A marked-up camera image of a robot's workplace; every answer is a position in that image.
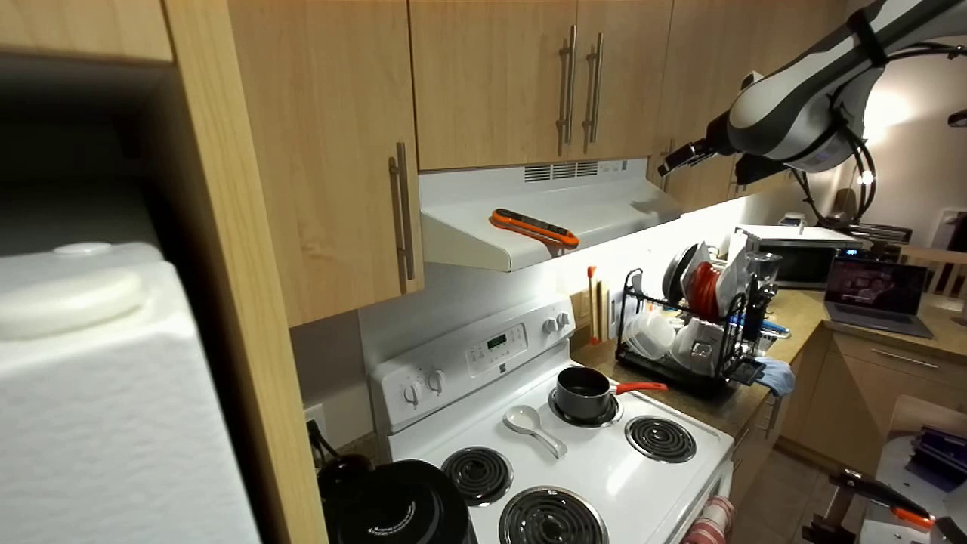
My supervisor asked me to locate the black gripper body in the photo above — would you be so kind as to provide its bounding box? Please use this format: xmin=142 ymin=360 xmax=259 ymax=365
xmin=699 ymin=108 xmax=745 ymax=167

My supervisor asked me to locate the white range hood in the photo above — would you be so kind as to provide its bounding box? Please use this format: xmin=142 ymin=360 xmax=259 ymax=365
xmin=416 ymin=155 xmax=685 ymax=277

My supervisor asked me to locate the light wood cabinet door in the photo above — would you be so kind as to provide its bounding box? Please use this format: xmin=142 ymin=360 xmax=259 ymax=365
xmin=744 ymin=0 xmax=842 ymax=199
xmin=571 ymin=0 xmax=678 ymax=164
xmin=406 ymin=0 xmax=583 ymax=176
xmin=657 ymin=0 xmax=712 ymax=212
xmin=0 ymin=0 xmax=175 ymax=66
xmin=224 ymin=0 xmax=428 ymax=331
xmin=705 ymin=0 xmax=749 ymax=205

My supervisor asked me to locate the black frying pan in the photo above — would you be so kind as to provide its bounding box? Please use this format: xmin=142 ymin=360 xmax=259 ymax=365
xmin=662 ymin=242 xmax=700 ymax=310

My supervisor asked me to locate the white plate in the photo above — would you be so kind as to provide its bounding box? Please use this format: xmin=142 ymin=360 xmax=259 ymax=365
xmin=715 ymin=226 xmax=760 ymax=305

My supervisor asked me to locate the white microwave oven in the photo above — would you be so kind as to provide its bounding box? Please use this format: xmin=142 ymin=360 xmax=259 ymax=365
xmin=737 ymin=221 xmax=866 ymax=295

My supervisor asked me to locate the black utensil caddy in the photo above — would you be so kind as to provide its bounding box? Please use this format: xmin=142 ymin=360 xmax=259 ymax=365
xmin=744 ymin=250 xmax=783 ymax=344

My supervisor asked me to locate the orange black utility knife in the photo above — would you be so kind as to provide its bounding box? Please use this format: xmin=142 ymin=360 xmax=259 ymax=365
xmin=485 ymin=205 xmax=583 ymax=257

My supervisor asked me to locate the orange thin cutting board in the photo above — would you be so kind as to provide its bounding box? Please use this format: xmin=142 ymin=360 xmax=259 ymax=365
xmin=583 ymin=264 xmax=598 ymax=344

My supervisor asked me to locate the clear plastic food container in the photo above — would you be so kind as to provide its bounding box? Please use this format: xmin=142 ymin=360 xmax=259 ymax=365
xmin=626 ymin=304 xmax=690 ymax=364

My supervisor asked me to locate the glass container with metal clip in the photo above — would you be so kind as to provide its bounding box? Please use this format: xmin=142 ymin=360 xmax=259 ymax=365
xmin=674 ymin=322 xmax=725 ymax=375

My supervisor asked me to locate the open grey laptop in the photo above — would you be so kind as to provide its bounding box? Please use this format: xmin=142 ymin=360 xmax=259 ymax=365
xmin=821 ymin=255 xmax=938 ymax=341

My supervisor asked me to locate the blue cloth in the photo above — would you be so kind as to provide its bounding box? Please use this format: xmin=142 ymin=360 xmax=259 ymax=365
xmin=751 ymin=353 xmax=802 ymax=398

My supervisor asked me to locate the wooden chair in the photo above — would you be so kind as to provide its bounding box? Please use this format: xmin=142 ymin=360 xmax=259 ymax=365
xmin=902 ymin=242 xmax=967 ymax=305

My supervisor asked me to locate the small black coil burner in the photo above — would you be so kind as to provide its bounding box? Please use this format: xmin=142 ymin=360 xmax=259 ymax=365
xmin=621 ymin=414 xmax=700 ymax=467
xmin=437 ymin=445 xmax=513 ymax=508

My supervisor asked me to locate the wooden base cabinet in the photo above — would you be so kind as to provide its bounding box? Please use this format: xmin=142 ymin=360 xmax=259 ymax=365
xmin=779 ymin=322 xmax=967 ymax=481
xmin=728 ymin=389 xmax=796 ymax=508

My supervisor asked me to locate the white spoon on stove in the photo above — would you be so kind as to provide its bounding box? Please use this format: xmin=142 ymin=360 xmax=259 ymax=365
xmin=497 ymin=401 xmax=571 ymax=464

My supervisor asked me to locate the white electric stove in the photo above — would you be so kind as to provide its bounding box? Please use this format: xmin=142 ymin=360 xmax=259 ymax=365
xmin=365 ymin=297 xmax=737 ymax=544

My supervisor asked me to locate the beige padded chair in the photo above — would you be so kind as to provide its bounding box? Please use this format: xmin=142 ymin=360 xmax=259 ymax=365
xmin=885 ymin=392 xmax=967 ymax=443

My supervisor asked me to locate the red white kitchen towel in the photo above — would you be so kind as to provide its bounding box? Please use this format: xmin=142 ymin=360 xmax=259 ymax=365
xmin=684 ymin=491 xmax=737 ymax=544

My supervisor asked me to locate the purple box stack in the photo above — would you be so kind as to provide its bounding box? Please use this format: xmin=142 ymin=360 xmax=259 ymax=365
xmin=902 ymin=423 xmax=967 ymax=493

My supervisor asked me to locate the wooden cabinet side panel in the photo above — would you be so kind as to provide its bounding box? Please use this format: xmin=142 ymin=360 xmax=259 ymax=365
xmin=161 ymin=0 xmax=331 ymax=544

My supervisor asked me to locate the white refrigerator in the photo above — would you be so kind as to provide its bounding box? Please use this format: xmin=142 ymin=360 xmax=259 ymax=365
xmin=0 ymin=240 xmax=266 ymax=544

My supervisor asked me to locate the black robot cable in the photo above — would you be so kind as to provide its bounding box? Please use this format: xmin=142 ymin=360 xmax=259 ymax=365
xmin=788 ymin=41 xmax=967 ymax=226

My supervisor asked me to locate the black wire dish rack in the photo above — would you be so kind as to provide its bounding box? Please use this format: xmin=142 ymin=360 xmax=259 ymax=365
xmin=613 ymin=264 xmax=779 ymax=401

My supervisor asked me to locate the white picture frame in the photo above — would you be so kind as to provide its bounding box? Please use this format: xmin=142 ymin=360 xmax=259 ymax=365
xmin=930 ymin=205 xmax=967 ymax=255

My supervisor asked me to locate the black saucepan with orange handle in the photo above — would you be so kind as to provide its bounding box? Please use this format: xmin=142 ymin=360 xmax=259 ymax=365
xmin=548 ymin=364 xmax=674 ymax=429

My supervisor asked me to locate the black orange handled tool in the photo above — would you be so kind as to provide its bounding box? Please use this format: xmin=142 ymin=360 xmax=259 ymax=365
xmin=796 ymin=467 xmax=967 ymax=544

